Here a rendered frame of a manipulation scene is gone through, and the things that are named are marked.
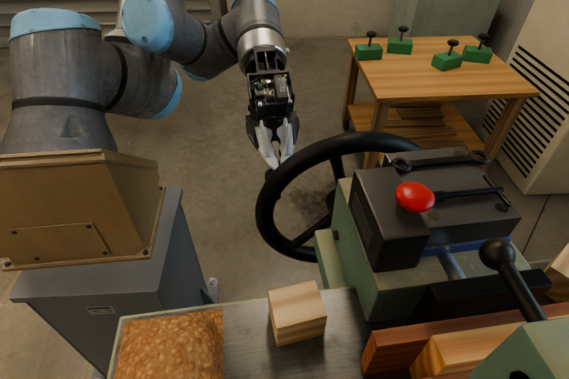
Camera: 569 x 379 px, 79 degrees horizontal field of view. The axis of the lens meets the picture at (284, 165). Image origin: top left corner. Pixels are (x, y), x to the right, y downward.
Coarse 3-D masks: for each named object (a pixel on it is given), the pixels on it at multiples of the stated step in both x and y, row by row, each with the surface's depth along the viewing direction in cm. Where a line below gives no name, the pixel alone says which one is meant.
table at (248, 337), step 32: (320, 256) 41; (352, 288) 35; (128, 320) 32; (224, 320) 32; (256, 320) 32; (352, 320) 32; (224, 352) 30; (256, 352) 30; (288, 352) 30; (320, 352) 30; (352, 352) 30
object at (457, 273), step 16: (448, 256) 30; (448, 272) 29; (528, 272) 25; (432, 288) 25; (448, 288) 25; (464, 288) 25; (480, 288) 25; (496, 288) 25; (544, 288) 25; (432, 304) 25; (448, 304) 24; (464, 304) 25; (480, 304) 25; (496, 304) 26; (512, 304) 26; (416, 320) 27; (432, 320) 26
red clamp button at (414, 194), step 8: (400, 184) 28; (408, 184) 28; (416, 184) 28; (400, 192) 28; (408, 192) 27; (416, 192) 27; (424, 192) 27; (432, 192) 28; (400, 200) 27; (408, 200) 27; (416, 200) 27; (424, 200) 27; (432, 200) 27; (408, 208) 27; (416, 208) 27; (424, 208) 27
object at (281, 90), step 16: (256, 48) 58; (272, 48) 58; (256, 64) 56; (272, 64) 59; (256, 80) 56; (272, 80) 56; (288, 80) 57; (256, 96) 54; (272, 96) 54; (288, 96) 53; (256, 112) 58; (272, 112) 57; (288, 112) 56
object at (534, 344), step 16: (560, 320) 16; (512, 336) 16; (528, 336) 15; (544, 336) 15; (560, 336) 15; (496, 352) 17; (512, 352) 16; (528, 352) 15; (544, 352) 14; (560, 352) 14; (480, 368) 18; (496, 368) 17; (512, 368) 16; (528, 368) 15; (544, 368) 14; (560, 368) 14
